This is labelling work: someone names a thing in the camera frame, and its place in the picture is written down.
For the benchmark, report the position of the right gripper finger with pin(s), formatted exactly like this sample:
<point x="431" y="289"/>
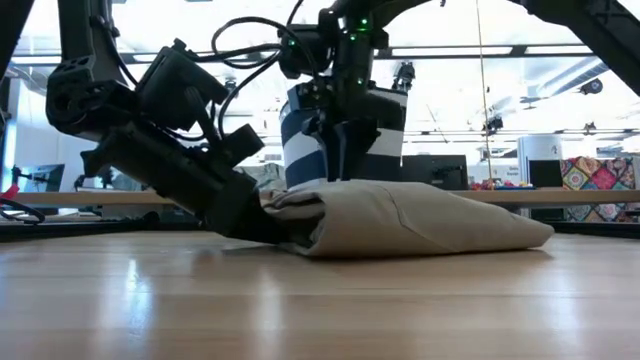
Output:
<point x="332" y="150"/>
<point x="362" y="150"/>

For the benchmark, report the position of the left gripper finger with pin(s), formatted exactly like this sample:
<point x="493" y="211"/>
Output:
<point x="235" y="210"/>
<point x="272" y="235"/>

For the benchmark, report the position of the navy white striped fabric bin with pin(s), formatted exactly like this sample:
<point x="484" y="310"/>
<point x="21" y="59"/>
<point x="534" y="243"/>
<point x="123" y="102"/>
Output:
<point x="296" y="150"/>

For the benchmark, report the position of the khaki shorts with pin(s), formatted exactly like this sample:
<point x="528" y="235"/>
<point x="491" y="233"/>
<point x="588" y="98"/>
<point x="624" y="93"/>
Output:
<point x="400" y="220"/>

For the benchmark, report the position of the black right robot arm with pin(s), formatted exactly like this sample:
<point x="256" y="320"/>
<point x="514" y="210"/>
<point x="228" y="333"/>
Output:
<point x="600" y="30"/>

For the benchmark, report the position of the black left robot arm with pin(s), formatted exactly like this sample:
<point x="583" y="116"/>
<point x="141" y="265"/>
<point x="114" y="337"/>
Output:
<point x="85" y="30"/>

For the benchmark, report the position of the grey tarp cover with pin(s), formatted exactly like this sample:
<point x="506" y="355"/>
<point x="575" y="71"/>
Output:
<point x="265" y="175"/>

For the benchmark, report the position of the black equipment box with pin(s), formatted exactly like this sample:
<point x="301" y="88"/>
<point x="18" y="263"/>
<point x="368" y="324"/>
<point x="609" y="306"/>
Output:
<point x="440" y="172"/>

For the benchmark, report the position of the black computer monitor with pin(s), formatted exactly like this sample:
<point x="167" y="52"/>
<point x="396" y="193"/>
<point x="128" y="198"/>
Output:
<point x="50" y="177"/>

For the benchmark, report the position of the colourful toy pile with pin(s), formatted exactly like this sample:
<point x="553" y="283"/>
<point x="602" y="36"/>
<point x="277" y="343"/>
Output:
<point x="495" y="186"/>

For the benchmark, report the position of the red object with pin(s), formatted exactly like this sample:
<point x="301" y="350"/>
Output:
<point x="9" y="192"/>

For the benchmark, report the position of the white pillar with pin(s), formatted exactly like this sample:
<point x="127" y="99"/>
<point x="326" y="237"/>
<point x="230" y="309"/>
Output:
<point x="540" y="147"/>

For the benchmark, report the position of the black square screen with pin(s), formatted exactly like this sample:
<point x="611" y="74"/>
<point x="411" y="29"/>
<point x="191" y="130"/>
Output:
<point x="545" y="174"/>

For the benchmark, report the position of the beige wooden desk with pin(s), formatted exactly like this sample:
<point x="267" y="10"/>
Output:
<point x="575" y="196"/>

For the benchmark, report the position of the colourful patchwork quilt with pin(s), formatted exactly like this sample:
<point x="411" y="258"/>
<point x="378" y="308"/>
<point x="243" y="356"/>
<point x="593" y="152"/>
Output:
<point x="595" y="175"/>

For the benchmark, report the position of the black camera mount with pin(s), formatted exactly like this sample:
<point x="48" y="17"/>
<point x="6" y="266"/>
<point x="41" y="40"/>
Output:
<point x="404" y="76"/>

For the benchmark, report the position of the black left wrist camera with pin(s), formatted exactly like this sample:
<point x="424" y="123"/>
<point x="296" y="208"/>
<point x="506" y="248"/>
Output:
<point x="175" y="85"/>

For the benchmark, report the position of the black light rail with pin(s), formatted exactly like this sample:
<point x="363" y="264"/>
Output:
<point x="450" y="51"/>

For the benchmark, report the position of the black aluminium table frame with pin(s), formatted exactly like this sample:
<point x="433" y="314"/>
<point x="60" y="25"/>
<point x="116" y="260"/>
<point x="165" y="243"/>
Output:
<point x="75" y="231"/>

